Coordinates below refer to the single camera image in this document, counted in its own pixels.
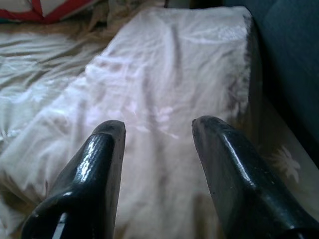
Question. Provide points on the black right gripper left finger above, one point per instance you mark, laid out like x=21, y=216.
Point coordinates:
x=82, y=189

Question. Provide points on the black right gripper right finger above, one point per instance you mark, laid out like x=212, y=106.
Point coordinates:
x=239, y=189

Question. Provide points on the bed with grey floral sheet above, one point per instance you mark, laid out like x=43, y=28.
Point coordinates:
x=37, y=62

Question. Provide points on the dark teal upholstered chair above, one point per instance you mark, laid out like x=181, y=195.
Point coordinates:
x=286, y=62

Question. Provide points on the white floral pillow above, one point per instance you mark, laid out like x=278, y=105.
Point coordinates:
x=162, y=74

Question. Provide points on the red white blue bolster pillow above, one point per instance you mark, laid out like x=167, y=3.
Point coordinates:
x=37, y=10

